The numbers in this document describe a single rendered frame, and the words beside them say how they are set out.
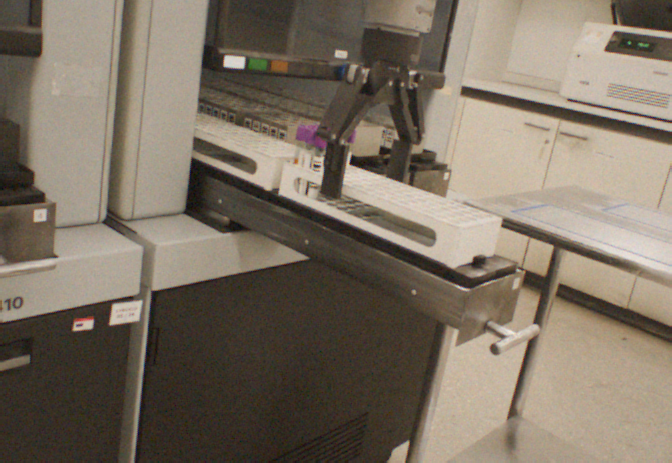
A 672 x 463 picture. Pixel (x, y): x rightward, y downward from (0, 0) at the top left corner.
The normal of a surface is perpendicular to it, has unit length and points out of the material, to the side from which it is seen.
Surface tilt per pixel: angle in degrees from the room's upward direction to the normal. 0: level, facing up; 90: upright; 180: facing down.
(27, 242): 90
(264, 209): 90
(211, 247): 90
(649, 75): 90
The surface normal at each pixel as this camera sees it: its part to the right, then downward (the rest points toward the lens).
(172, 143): 0.73, 0.30
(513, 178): -0.67, 0.09
